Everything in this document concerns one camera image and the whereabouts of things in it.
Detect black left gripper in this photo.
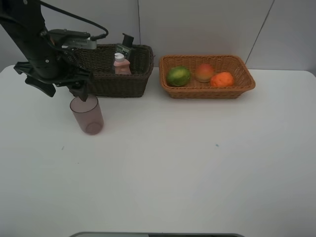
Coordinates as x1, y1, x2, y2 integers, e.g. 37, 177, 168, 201
13, 30, 93, 102

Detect translucent pink plastic cup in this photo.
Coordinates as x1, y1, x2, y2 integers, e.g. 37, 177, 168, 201
70, 95, 104, 135

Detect pink bottle white cap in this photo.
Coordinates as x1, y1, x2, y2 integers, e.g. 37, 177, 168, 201
114, 52, 131, 75

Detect dark green rectangular bottle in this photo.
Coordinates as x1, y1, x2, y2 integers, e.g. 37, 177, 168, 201
114, 33, 135, 64

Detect green mango fruit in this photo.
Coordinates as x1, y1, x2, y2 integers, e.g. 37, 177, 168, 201
166, 66, 191, 87

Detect red yellow peach fruit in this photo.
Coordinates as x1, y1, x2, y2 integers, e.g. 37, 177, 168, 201
195, 64, 215, 83

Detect orange tangerine fruit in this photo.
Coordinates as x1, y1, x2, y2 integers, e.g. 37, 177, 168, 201
210, 72, 234, 87

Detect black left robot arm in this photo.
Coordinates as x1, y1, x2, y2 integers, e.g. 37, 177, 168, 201
0, 0, 92, 101

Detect dark brown wicker basket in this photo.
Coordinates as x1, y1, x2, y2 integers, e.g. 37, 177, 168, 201
75, 44, 154, 98

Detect light orange wicker basket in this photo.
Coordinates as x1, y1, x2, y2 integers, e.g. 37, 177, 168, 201
159, 55, 256, 99

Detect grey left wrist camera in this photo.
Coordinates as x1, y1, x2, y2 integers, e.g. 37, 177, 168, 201
48, 29, 97, 49

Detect black left camera cable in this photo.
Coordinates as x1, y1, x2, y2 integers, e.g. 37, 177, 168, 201
39, 0, 109, 41

